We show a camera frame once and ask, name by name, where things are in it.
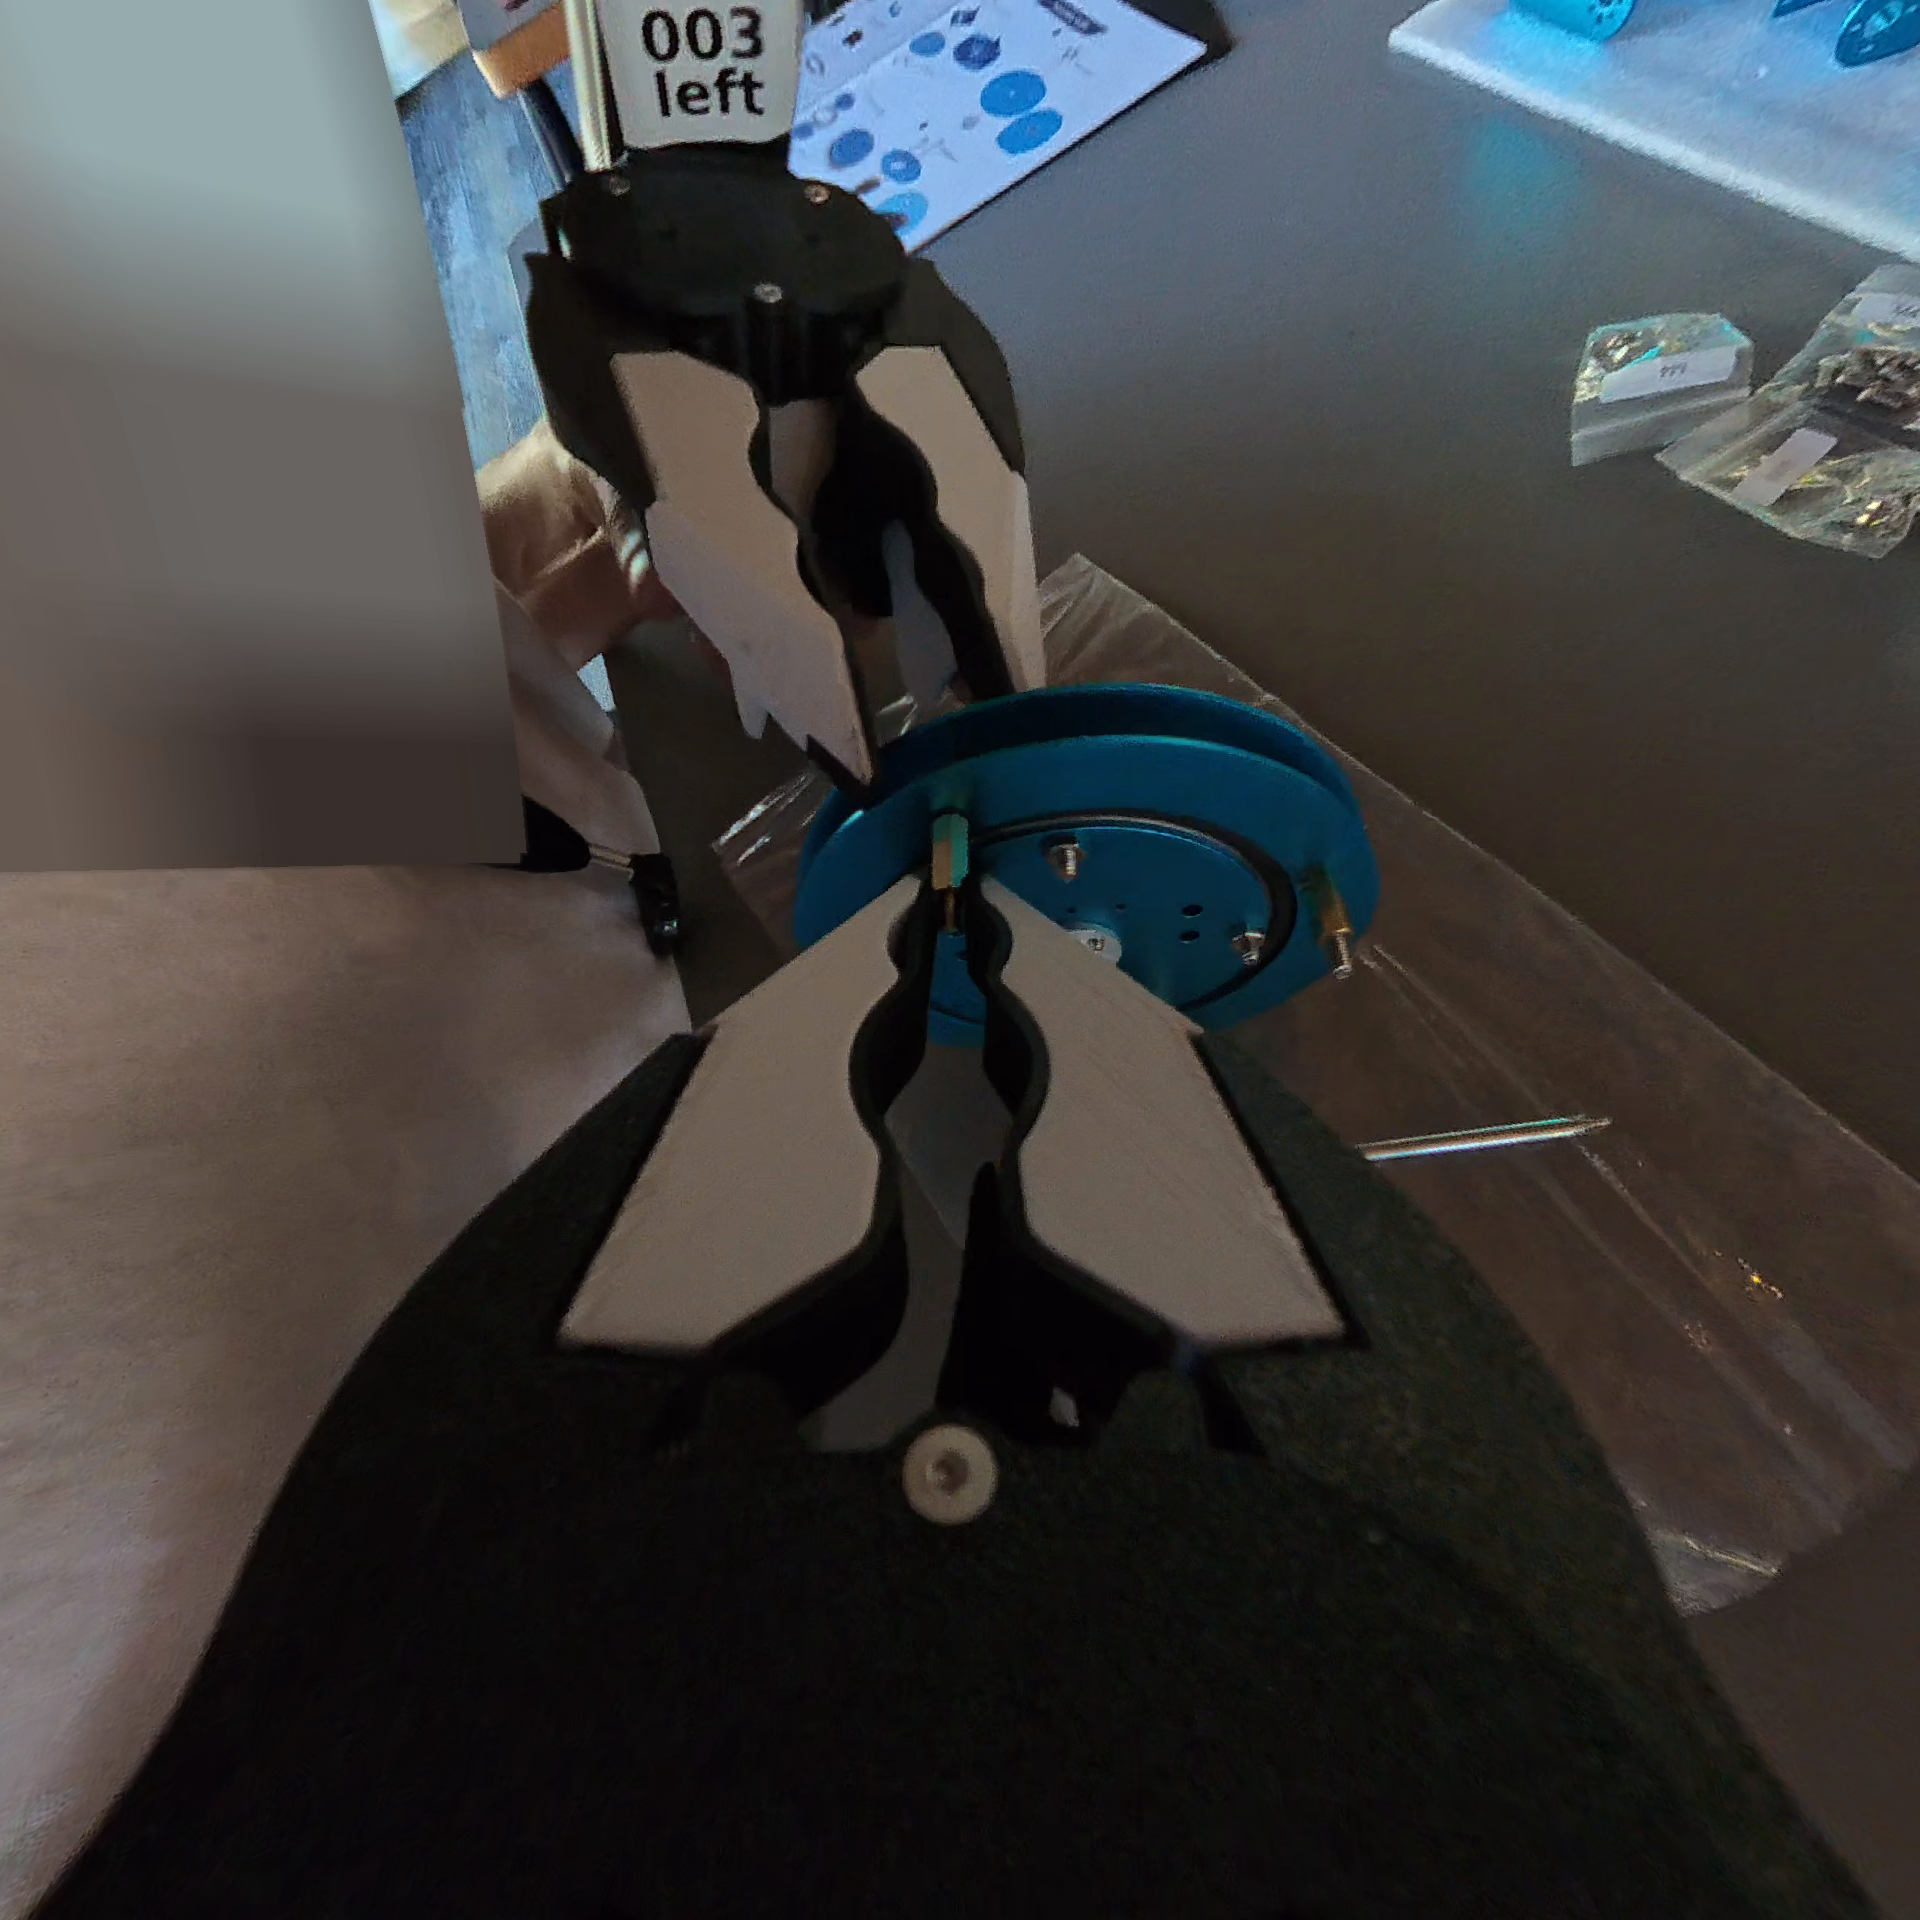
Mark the blue round metal turntable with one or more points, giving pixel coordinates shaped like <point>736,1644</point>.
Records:
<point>1140,781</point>

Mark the white foam sheet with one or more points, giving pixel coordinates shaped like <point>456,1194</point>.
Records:
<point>1681,105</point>

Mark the printed instruction sheet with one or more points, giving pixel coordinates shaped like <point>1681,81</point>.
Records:
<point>1020,105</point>

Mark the large clear plastic bag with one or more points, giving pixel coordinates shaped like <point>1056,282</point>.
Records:
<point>1650,1200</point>

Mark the blue round-ended metal bracket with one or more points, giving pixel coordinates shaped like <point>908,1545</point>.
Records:
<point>1574,12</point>
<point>1860,27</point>

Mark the black flat pad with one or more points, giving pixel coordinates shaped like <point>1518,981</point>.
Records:
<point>1208,22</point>

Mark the pile of small screw bags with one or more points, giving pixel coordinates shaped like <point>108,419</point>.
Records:
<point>1770,435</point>

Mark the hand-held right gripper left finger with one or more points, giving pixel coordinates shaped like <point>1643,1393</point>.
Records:
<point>734,1200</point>

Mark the wooden-edged office desk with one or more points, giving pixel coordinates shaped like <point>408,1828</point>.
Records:
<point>524,45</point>

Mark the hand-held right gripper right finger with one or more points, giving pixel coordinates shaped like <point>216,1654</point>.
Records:
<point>1170,1200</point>

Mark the person's left hand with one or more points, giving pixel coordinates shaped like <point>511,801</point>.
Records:
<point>570,541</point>

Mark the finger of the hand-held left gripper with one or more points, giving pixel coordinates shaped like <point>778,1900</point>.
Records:
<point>975,494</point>
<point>721,541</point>

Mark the brass standoff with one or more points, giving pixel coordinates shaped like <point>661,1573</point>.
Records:
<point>951,871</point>

